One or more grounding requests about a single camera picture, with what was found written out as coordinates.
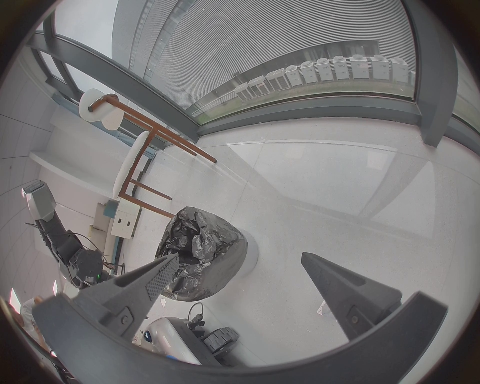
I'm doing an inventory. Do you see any wooden chair with white cushions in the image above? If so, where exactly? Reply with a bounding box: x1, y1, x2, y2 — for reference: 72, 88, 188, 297
78, 88, 218, 223

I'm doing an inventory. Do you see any black plastic bag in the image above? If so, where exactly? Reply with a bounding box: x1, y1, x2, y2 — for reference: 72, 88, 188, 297
155, 206, 249, 303

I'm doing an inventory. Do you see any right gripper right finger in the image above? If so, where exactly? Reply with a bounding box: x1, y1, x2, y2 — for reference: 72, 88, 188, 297
301, 251, 404, 340

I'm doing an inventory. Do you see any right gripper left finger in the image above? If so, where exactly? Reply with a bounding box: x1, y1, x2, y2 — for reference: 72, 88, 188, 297
77, 252, 180, 340

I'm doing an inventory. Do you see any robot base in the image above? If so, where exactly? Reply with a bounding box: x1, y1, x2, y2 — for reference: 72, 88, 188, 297
133, 316, 241, 367

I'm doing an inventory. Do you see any window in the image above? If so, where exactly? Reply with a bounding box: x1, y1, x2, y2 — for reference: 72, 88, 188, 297
26, 0, 480, 158

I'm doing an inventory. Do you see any black cable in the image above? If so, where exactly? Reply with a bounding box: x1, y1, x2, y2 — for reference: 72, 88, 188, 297
187, 302, 205, 328

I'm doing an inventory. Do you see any small white cabinet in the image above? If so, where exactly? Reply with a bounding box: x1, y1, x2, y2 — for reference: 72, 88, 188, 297
111, 198, 142, 239

